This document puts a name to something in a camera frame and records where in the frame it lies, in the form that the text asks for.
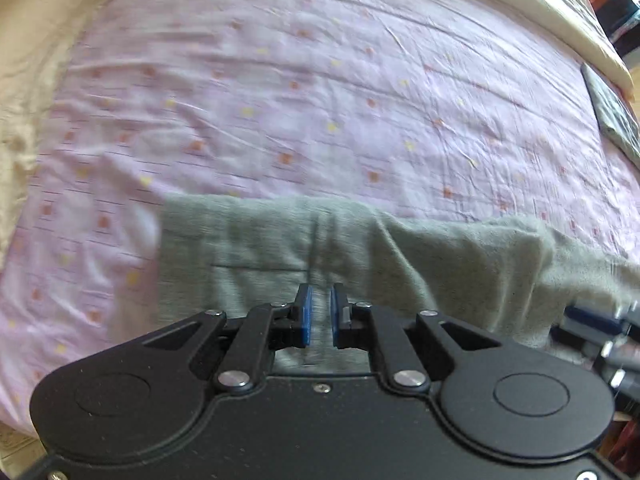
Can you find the hanging clothes rack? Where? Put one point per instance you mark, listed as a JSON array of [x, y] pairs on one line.
[[612, 0]]

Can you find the cream pillow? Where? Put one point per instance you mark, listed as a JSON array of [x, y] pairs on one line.
[[36, 38]]

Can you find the folded light grey garment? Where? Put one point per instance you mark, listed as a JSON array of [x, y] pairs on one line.
[[615, 118]]

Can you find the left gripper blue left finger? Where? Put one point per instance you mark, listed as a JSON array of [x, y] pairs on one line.
[[252, 342]]

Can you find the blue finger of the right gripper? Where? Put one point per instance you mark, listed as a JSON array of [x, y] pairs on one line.
[[596, 320]]

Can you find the pink patterned bed sheet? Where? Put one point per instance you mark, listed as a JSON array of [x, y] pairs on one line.
[[449, 110]]

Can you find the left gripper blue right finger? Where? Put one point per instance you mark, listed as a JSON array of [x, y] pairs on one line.
[[377, 331]]

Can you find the grey speckled pants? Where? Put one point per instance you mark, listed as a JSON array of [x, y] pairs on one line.
[[512, 276]]

